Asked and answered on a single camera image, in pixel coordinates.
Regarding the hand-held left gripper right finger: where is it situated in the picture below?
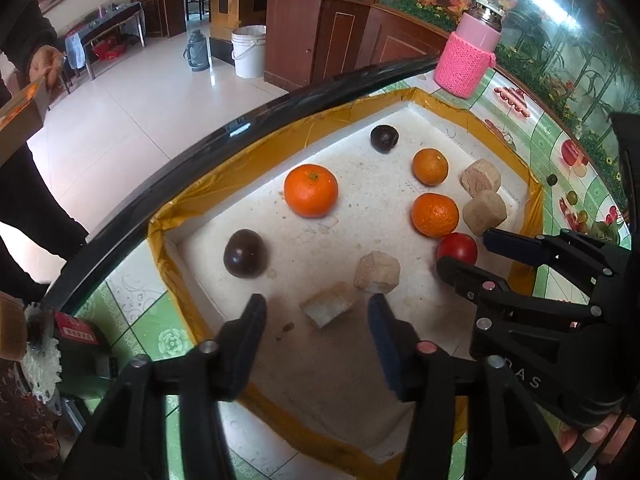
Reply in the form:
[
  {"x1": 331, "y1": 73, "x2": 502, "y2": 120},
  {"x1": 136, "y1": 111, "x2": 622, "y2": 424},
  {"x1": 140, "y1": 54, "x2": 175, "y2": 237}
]
[{"x1": 368, "y1": 294, "x2": 573, "y2": 480}]

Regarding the red bag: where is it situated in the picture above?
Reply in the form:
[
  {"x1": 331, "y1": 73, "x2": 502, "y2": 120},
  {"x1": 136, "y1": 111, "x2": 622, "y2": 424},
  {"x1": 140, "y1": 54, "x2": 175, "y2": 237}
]
[{"x1": 95, "y1": 41, "x2": 127, "y2": 61}]

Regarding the low metal leg table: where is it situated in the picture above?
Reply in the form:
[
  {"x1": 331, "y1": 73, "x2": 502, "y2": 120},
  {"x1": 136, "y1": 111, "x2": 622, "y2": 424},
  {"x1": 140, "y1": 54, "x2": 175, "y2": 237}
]
[{"x1": 62, "y1": 2, "x2": 148, "y2": 81}]

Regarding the flat cardboard box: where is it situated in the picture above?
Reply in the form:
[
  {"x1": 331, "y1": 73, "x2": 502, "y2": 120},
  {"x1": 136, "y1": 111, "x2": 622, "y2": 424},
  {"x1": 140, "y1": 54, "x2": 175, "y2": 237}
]
[{"x1": 0, "y1": 80, "x2": 51, "y2": 166}]

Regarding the small red box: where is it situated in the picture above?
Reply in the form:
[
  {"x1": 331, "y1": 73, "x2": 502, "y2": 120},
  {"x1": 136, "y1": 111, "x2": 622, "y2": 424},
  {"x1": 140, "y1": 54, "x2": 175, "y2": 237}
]
[{"x1": 52, "y1": 312, "x2": 101, "y2": 348}]

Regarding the white foam tray yellow tape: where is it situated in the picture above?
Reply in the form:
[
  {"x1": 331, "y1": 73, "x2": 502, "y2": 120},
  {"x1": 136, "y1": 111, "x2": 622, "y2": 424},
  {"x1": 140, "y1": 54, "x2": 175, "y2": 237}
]
[{"x1": 147, "y1": 86, "x2": 546, "y2": 466}]

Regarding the person's right hand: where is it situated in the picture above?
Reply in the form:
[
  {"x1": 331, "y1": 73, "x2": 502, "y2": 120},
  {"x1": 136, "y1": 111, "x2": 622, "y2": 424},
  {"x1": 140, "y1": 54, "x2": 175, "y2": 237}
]
[{"x1": 557, "y1": 412, "x2": 626, "y2": 456}]

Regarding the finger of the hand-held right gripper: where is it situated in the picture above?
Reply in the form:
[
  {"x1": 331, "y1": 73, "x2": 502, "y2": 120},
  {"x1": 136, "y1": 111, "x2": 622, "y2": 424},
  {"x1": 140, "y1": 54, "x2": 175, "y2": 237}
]
[
  {"x1": 484, "y1": 228, "x2": 631, "y2": 281},
  {"x1": 436, "y1": 256, "x2": 601, "y2": 326}
]

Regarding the dark passion fruit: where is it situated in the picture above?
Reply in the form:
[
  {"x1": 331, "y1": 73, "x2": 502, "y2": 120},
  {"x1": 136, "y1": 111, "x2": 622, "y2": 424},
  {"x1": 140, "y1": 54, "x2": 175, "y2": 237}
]
[
  {"x1": 370, "y1": 125, "x2": 400, "y2": 153},
  {"x1": 223, "y1": 229, "x2": 267, "y2": 278}
]

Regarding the beige foam block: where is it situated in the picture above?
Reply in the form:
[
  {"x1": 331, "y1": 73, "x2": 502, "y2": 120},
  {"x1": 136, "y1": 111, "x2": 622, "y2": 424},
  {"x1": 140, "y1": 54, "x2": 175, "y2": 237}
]
[
  {"x1": 354, "y1": 251, "x2": 401, "y2": 294},
  {"x1": 462, "y1": 190, "x2": 507, "y2": 237},
  {"x1": 461, "y1": 158, "x2": 502, "y2": 196},
  {"x1": 300, "y1": 282, "x2": 358, "y2": 330}
]

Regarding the red tomato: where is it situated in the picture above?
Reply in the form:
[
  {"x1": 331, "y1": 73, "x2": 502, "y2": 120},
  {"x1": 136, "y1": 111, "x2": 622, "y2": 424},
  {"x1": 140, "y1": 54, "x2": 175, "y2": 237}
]
[{"x1": 436, "y1": 232, "x2": 478, "y2": 267}]

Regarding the pink thermos with knitted sleeve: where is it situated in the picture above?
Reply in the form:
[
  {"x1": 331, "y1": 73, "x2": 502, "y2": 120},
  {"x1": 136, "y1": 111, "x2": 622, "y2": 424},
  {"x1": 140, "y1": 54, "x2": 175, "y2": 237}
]
[{"x1": 433, "y1": 0, "x2": 503, "y2": 100}]

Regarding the large orange mandarin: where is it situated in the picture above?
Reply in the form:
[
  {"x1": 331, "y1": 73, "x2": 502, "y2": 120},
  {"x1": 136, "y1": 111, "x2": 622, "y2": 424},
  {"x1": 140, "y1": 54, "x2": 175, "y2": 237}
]
[{"x1": 283, "y1": 164, "x2": 339, "y2": 219}]

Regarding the wooden cabinet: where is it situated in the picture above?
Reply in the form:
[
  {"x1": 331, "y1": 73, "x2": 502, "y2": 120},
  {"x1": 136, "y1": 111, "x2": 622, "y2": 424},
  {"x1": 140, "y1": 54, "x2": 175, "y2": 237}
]
[{"x1": 210, "y1": 0, "x2": 451, "y2": 92}]

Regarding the small orange mandarin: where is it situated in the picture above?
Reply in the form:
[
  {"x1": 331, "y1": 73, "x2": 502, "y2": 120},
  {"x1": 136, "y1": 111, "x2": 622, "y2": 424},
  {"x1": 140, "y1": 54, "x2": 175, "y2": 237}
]
[{"x1": 412, "y1": 148, "x2": 449, "y2": 186}]

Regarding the leafy green vegetable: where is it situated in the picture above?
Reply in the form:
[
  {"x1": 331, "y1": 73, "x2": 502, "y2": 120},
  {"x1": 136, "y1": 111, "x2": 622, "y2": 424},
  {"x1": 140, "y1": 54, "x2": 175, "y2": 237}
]
[{"x1": 590, "y1": 220, "x2": 623, "y2": 243}]

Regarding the grey thermos jug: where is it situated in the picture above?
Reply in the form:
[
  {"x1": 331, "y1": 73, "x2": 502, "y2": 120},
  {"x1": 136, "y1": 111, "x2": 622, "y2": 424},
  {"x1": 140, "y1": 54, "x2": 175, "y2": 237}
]
[{"x1": 182, "y1": 29, "x2": 211, "y2": 72}]

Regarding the medium orange mandarin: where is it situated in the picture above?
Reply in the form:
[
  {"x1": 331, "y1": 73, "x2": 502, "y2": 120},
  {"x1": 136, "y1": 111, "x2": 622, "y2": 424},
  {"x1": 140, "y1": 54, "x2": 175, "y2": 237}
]
[{"x1": 411, "y1": 192, "x2": 460, "y2": 239}]

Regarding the bamboo pattern glass partition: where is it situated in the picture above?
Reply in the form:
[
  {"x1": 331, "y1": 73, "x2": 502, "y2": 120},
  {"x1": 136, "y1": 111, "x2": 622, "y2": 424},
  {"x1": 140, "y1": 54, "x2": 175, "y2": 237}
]
[{"x1": 380, "y1": 0, "x2": 640, "y2": 201}]

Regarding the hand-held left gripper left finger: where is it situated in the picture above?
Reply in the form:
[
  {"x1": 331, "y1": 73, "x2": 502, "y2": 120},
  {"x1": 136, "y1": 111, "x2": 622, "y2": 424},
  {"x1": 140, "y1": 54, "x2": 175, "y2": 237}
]
[{"x1": 60, "y1": 294, "x2": 268, "y2": 480}]

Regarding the white plastic bucket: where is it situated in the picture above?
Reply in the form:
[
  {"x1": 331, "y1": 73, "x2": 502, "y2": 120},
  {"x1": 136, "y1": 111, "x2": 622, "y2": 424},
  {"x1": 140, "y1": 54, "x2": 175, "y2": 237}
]
[{"x1": 231, "y1": 25, "x2": 267, "y2": 79}]

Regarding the white lace cloth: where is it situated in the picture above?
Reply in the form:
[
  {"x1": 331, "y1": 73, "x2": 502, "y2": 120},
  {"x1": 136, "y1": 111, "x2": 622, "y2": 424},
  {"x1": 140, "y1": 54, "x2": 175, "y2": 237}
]
[{"x1": 22, "y1": 302, "x2": 63, "y2": 401}]

